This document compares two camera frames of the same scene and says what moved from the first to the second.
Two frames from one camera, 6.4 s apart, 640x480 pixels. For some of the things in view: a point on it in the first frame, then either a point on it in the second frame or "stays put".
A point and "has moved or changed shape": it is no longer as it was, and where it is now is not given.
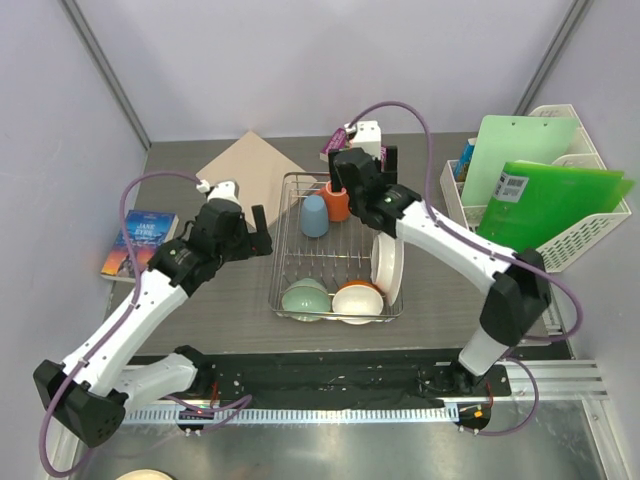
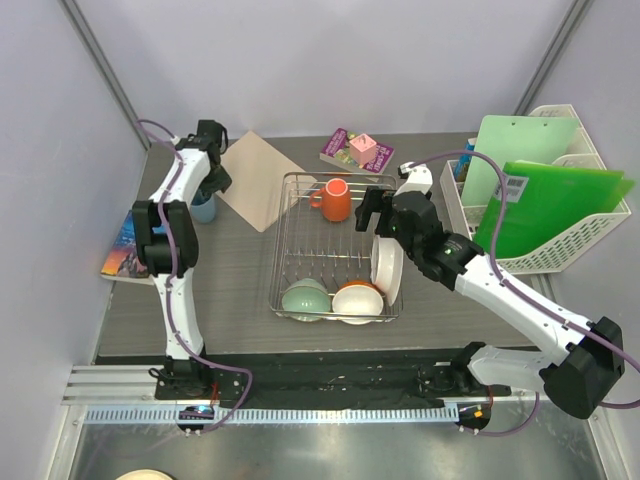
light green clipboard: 503,139 stays put
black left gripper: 259,241 -> 222,183
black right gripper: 389,174 -> 372,203
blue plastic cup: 314,216 has moved or changed shape
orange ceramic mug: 337,202 stays put
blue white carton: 464,159 stays put
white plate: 388,265 stays put
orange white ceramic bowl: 360,297 stays put
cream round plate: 147,474 stays put
